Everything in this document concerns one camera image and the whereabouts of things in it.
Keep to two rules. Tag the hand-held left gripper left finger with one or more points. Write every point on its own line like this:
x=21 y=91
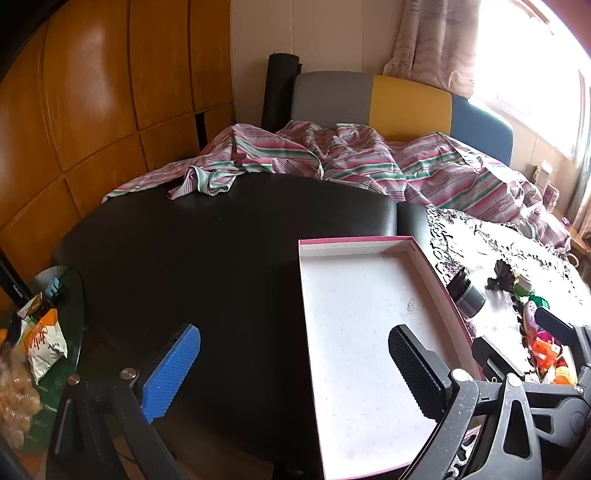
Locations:
x=171 y=369

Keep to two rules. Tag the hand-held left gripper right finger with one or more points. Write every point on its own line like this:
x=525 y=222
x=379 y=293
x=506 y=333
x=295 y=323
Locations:
x=415 y=369

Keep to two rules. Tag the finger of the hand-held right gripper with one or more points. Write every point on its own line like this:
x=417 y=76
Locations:
x=556 y=323
x=494 y=355

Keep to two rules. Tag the green plastic spool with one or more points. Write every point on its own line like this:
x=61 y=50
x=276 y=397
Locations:
x=540 y=302

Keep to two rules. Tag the purple oval perforated case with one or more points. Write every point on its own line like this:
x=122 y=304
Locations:
x=531 y=316

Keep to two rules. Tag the orange plastic toy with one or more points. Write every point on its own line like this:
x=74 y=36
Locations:
x=545 y=350

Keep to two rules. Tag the green and white plastic device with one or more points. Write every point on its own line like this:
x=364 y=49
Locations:
x=524 y=287

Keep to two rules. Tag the black round jar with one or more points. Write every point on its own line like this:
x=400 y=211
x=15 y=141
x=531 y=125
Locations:
x=468 y=297

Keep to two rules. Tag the pink box with white inside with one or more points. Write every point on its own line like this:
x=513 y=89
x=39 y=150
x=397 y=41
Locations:
x=360 y=323

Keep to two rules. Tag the yellow plastic toy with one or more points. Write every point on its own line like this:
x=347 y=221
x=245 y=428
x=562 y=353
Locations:
x=565 y=374

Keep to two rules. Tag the white embroidered floral tablecloth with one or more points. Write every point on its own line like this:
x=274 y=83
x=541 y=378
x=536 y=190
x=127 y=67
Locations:
x=496 y=318

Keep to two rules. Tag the dark purple toy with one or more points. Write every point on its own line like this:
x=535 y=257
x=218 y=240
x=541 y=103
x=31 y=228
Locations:
x=501 y=279

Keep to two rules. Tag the wooden shelf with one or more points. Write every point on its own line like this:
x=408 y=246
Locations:
x=579 y=244

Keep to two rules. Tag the glass side table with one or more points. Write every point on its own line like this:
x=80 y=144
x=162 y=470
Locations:
x=74 y=288

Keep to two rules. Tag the pink carton box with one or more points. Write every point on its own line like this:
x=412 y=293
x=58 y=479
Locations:
x=553 y=196

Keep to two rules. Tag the white and orange snack bag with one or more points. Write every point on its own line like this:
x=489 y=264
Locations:
x=44 y=341

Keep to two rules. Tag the teal small boxes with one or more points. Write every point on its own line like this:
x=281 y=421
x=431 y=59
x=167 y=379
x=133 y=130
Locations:
x=55 y=287

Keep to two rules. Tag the white carton box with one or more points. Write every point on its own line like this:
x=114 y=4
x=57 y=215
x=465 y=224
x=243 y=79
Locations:
x=545 y=173

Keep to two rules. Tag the small yellow green packet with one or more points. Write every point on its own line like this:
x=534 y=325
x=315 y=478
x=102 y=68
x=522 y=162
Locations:
x=30 y=307

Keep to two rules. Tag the clear bag of snacks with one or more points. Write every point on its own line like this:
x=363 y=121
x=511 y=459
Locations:
x=16 y=397

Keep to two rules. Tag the black device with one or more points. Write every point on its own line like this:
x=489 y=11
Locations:
x=9 y=281

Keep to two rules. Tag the pink green striped blanket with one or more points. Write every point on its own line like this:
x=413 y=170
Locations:
x=369 y=161

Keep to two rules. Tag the grey yellow blue padded headboard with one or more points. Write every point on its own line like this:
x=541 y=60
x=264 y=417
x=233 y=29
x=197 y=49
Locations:
x=406 y=106

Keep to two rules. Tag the window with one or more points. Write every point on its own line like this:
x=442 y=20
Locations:
x=531 y=60

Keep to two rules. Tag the wooden wardrobe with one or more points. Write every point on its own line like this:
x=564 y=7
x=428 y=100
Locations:
x=92 y=92

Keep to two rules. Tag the black rolled mat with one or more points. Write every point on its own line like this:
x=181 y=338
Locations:
x=279 y=92

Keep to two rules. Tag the beige patterned curtain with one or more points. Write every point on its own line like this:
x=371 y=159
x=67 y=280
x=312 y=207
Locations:
x=434 y=41

